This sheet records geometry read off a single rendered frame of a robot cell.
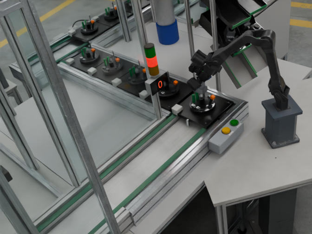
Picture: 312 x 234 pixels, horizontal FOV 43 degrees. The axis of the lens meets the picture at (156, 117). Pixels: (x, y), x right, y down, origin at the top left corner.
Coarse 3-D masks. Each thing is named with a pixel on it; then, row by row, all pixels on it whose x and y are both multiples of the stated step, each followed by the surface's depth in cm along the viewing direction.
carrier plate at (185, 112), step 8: (216, 96) 217; (184, 104) 216; (216, 104) 211; (224, 104) 210; (232, 104) 211; (184, 112) 210; (192, 112) 209; (216, 112) 206; (192, 120) 205; (200, 120) 203; (208, 120) 202; (216, 120) 204
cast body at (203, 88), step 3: (201, 84) 201; (204, 84) 203; (201, 87) 202; (204, 87) 202; (207, 87) 203; (198, 90) 203; (201, 90) 201; (204, 90) 202; (207, 90) 204; (201, 93) 202
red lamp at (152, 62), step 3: (147, 60) 185; (150, 60) 184; (153, 60) 184; (156, 60) 186; (147, 63) 186; (150, 63) 185; (153, 63) 185; (156, 63) 186; (150, 66) 186; (153, 66) 186
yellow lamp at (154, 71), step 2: (148, 66) 188; (156, 66) 187; (148, 68) 189; (150, 68) 187; (152, 68) 187; (154, 68) 187; (156, 68) 188; (158, 68) 189; (150, 70) 188; (152, 70) 187; (154, 70) 187; (156, 70) 188; (158, 70) 189; (150, 72) 189; (152, 72) 188; (154, 72) 188; (156, 72) 189; (158, 72) 190; (150, 74) 190; (152, 74) 189; (154, 74) 189; (156, 74) 189
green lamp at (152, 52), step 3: (144, 48) 181; (153, 48) 181; (144, 51) 183; (147, 51) 181; (150, 51) 181; (153, 51) 182; (147, 54) 182; (150, 54) 182; (153, 54) 182; (147, 57) 183; (150, 57) 183; (153, 57) 183
